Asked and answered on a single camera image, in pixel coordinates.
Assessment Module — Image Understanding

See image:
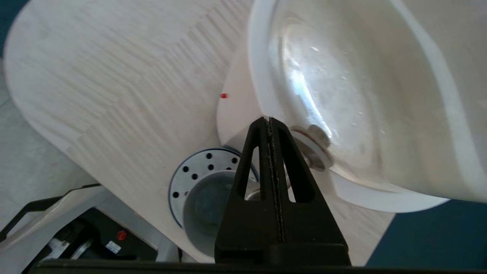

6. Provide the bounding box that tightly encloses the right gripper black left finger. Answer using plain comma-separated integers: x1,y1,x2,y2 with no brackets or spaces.
214,117,284,263

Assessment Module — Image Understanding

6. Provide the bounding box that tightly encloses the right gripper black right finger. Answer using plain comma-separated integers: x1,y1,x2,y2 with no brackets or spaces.
264,118,352,265

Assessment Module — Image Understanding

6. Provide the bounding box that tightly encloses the grey plastic cup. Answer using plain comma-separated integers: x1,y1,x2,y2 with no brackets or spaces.
183,170,267,263

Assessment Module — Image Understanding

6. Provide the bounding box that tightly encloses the grey robot base chassis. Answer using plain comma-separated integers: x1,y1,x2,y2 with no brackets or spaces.
0,183,179,274

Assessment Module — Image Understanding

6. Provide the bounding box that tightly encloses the large blue steel drip tray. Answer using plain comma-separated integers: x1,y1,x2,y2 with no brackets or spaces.
169,148,261,229

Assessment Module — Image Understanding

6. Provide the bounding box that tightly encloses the clear water dispenser white base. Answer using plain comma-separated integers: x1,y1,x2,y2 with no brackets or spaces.
217,0,487,213

